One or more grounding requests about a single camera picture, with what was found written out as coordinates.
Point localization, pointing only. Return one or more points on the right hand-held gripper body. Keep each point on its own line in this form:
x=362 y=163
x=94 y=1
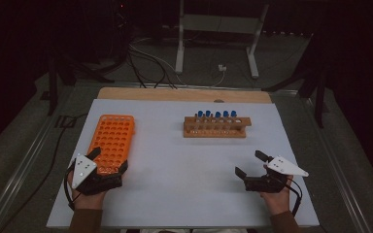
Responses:
x=265 y=183

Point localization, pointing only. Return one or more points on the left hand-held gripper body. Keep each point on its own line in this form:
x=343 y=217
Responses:
x=82 y=170

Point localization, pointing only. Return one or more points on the orange plastic tube rack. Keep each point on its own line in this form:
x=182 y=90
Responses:
x=113 y=136

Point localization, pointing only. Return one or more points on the wooden test tube rack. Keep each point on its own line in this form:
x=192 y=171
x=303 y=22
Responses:
x=213 y=133

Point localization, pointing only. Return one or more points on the person's right hand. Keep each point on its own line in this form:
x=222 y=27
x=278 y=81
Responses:
x=277 y=202

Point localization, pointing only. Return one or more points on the person's left hand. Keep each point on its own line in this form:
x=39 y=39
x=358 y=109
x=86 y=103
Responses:
x=87 y=201

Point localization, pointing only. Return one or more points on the white table mat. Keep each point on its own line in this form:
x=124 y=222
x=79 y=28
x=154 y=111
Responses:
x=181 y=181

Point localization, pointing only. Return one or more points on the black tripod stand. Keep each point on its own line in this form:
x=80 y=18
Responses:
x=319 y=97
x=52 y=84

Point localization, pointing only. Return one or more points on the white plug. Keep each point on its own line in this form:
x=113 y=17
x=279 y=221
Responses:
x=222 y=68

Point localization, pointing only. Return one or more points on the grey metal stand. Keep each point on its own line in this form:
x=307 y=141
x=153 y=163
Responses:
x=220 y=24

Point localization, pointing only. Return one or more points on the black floor bracket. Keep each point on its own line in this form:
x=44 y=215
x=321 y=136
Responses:
x=65 y=122

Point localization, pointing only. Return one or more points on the metal floor rail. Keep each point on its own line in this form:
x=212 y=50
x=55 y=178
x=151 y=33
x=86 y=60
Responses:
x=336 y=168
x=22 y=168

